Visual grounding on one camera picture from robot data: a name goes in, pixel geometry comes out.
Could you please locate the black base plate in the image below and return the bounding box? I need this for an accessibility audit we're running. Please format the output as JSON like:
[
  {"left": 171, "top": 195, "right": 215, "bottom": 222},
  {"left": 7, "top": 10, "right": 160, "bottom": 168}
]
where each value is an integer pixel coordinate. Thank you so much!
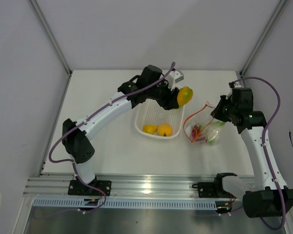
[
  {"left": 67, "top": 180, "right": 112, "bottom": 196},
  {"left": 191, "top": 173, "right": 237, "bottom": 198}
]

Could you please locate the yellow green mango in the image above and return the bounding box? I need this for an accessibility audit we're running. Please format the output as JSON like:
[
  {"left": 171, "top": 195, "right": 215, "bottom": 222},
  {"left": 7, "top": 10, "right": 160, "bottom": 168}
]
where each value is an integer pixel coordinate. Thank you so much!
[{"left": 177, "top": 86, "right": 193, "bottom": 107}]

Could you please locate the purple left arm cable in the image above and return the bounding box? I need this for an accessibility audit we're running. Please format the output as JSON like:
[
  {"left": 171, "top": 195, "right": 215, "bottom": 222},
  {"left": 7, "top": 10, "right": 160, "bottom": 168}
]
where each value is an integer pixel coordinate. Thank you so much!
[{"left": 48, "top": 62, "right": 176, "bottom": 215}]

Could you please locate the clear orange zip bag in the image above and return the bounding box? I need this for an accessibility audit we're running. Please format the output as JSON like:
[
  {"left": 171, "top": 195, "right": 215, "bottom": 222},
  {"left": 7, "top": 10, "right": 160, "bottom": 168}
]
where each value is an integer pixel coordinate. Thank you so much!
[{"left": 183, "top": 102, "right": 226, "bottom": 145}]

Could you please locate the white slotted cable duct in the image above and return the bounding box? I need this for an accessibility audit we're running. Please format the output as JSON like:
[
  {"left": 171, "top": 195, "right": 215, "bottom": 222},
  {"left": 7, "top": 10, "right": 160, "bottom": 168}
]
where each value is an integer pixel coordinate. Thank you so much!
[{"left": 33, "top": 197, "right": 218, "bottom": 211}]

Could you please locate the right aluminium frame post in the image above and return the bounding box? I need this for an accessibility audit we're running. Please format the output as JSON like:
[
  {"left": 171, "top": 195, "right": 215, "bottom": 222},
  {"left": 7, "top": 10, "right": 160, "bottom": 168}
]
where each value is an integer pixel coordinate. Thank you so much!
[{"left": 239, "top": 0, "right": 290, "bottom": 78}]

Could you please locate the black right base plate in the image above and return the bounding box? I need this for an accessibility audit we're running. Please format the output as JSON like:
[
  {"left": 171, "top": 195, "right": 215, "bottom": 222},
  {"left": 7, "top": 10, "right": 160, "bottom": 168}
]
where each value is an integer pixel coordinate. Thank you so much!
[{"left": 191, "top": 173, "right": 237, "bottom": 198}]

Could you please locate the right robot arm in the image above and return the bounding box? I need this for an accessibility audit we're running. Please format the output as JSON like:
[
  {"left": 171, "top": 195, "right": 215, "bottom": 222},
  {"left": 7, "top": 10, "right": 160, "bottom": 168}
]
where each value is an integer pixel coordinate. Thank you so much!
[{"left": 211, "top": 87, "right": 293, "bottom": 218}]

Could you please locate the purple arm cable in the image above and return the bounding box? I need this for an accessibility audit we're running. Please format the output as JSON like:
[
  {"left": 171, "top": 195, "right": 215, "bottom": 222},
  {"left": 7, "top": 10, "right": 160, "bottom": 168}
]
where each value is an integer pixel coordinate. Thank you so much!
[
  {"left": 48, "top": 62, "right": 176, "bottom": 215},
  {"left": 216, "top": 77, "right": 288, "bottom": 231}
]

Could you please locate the yellow bell pepper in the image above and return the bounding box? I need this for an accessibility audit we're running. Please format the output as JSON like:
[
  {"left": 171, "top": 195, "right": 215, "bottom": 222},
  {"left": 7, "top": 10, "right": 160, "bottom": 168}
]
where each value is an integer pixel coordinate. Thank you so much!
[{"left": 142, "top": 124, "right": 158, "bottom": 135}]

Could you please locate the orange peach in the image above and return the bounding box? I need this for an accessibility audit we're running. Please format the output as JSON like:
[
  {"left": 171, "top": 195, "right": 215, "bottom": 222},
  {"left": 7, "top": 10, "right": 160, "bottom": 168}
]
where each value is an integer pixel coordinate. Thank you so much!
[{"left": 157, "top": 123, "right": 173, "bottom": 137}]

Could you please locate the aluminium frame post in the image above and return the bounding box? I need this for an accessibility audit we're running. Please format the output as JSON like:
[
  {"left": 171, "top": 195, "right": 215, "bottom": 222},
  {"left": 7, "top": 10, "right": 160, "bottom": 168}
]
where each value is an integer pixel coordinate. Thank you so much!
[
  {"left": 239, "top": 0, "right": 290, "bottom": 78},
  {"left": 27, "top": 0, "right": 72, "bottom": 76}
]

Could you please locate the left aluminium frame post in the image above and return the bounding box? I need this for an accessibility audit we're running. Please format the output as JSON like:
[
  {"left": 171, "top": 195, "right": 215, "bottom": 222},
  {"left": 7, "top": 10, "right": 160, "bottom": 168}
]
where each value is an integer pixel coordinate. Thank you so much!
[{"left": 27, "top": 0, "right": 72, "bottom": 76}]

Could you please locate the white perforated plastic basket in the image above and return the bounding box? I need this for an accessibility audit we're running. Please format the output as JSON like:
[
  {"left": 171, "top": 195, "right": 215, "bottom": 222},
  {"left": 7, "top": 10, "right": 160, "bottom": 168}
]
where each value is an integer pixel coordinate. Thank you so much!
[{"left": 134, "top": 99, "right": 185, "bottom": 139}]

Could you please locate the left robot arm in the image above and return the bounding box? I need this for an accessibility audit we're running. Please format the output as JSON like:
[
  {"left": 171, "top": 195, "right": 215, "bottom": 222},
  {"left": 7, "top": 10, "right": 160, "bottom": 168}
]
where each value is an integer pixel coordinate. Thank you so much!
[{"left": 62, "top": 65, "right": 184, "bottom": 195}]

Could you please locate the green apple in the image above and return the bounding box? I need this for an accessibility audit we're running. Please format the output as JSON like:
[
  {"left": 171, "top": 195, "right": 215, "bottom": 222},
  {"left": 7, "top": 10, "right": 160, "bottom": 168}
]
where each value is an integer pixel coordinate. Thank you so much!
[{"left": 176, "top": 107, "right": 183, "bottom": 112}]

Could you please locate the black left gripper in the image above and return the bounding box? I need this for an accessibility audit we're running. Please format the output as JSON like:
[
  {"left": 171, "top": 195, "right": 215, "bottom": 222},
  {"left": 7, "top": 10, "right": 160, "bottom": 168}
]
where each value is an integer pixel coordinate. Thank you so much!
[{"left": 146, "top": 78, "right": 179, "bottom": 111}]

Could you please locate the white cauliflower with leaves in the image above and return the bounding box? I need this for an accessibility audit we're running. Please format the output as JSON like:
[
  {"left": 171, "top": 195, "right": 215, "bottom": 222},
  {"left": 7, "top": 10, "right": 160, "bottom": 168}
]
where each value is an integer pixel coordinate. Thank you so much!
[{"left": 206, "top": 120, "right": 226, "bottom": 145}]

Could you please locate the red grape bunch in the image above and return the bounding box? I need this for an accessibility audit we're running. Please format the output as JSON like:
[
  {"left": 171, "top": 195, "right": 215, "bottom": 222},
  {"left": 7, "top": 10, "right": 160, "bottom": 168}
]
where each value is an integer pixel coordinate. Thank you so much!
[{"left": 191, "top": 125, "right": 207, "bottom": 143}]

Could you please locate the aluminium mounting rail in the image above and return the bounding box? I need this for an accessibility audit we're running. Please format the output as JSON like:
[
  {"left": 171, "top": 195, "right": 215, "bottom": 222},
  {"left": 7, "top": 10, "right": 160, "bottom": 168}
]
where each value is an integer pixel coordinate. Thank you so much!
[{"left": 22, "top": 174, "right": 214, "bottom": 200}]

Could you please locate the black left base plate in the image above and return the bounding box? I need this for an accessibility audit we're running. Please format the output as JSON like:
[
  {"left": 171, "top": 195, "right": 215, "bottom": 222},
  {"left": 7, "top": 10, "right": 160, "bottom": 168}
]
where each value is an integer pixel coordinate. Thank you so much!
[{"left": 67, "top": 180, "right": 112, "bottom": 196}]

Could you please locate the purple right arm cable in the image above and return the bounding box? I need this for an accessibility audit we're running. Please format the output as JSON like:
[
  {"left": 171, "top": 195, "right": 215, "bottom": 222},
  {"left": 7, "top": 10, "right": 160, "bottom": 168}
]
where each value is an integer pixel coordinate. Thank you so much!
[{"left": 216, "top": 77, "right": 288, "bottom": 231}]

